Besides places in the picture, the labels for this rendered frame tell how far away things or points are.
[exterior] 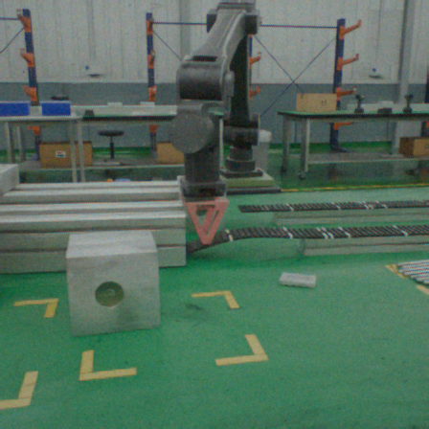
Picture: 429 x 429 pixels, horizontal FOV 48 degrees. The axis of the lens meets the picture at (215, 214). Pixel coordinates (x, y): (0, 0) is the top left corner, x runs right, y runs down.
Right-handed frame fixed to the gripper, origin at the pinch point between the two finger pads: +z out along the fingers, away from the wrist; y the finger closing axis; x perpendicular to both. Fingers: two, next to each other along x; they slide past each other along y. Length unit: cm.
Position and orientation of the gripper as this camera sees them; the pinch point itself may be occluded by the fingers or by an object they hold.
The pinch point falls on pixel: (204, 234)
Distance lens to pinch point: 80.4
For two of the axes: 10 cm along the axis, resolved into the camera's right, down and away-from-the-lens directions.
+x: 9.9, -0.6, 1.5
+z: 0.2, 9.7, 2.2
